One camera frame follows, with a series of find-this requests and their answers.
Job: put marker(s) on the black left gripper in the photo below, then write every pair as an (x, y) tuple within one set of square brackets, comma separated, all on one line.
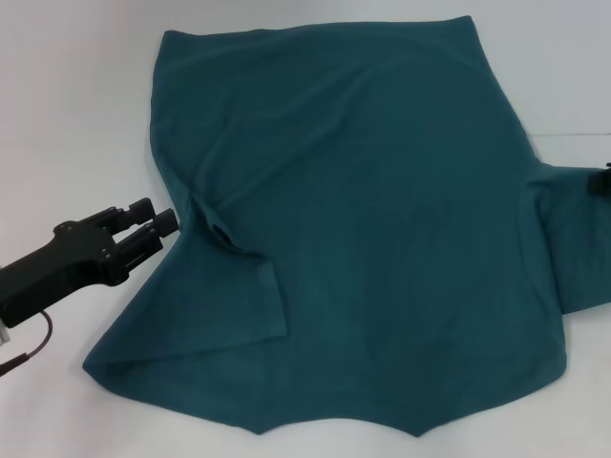
[(57, 272)]

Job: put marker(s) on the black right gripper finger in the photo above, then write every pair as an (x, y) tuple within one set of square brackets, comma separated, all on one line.
[(601, 182)]

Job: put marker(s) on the teal blue shirt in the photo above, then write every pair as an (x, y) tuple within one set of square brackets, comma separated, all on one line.
[(334, 167)]

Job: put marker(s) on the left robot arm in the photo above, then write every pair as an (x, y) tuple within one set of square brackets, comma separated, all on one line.
[(3, 331)]

